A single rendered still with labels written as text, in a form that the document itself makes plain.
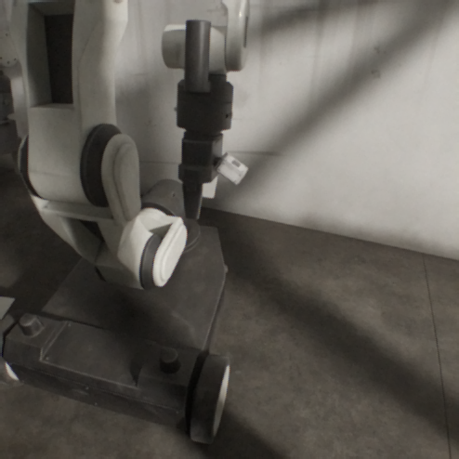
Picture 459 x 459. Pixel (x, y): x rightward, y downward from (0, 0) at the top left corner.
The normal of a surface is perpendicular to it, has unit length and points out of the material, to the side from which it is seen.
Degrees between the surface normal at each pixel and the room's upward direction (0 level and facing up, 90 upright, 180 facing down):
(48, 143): 66
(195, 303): 0
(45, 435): 0
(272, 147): 90
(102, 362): 0
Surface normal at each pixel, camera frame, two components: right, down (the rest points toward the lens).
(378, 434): 0.02, -0.80
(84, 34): -0.19, 0.26
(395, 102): -0.32, 0.56
